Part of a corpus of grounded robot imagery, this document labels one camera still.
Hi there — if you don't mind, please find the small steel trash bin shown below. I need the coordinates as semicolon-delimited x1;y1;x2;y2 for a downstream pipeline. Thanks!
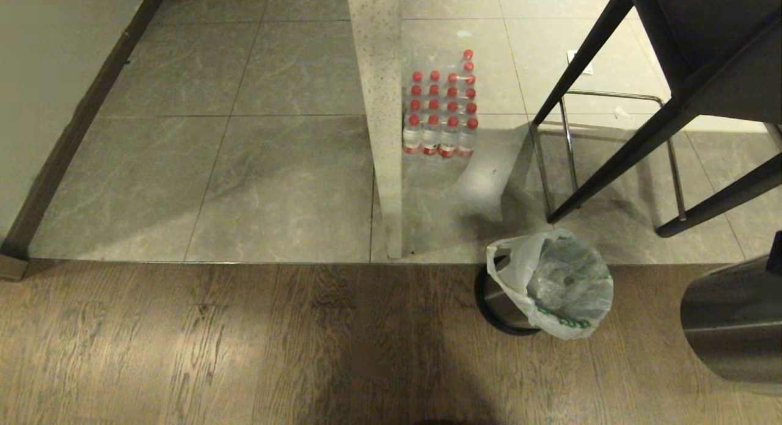
475;254;542;336

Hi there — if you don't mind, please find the white translucent plastic trash bag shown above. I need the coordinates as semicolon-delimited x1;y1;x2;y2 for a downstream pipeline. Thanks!
486;228;615;341

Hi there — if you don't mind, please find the large steel cylinder bin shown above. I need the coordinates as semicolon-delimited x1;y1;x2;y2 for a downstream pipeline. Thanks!
680;253;782;396

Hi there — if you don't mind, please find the speckled stone counter panel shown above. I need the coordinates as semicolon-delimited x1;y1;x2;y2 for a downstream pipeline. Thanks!
346;0;405;260

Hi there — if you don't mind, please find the white floor outlet plate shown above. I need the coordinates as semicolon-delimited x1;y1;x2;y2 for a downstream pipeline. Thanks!
567;49;594;76

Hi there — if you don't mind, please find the dark brown baseboard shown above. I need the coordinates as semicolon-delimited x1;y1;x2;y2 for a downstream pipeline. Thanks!
0;0;175;282

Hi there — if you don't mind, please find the black bar stool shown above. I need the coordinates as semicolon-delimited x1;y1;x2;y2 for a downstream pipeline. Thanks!
529;0;782;238

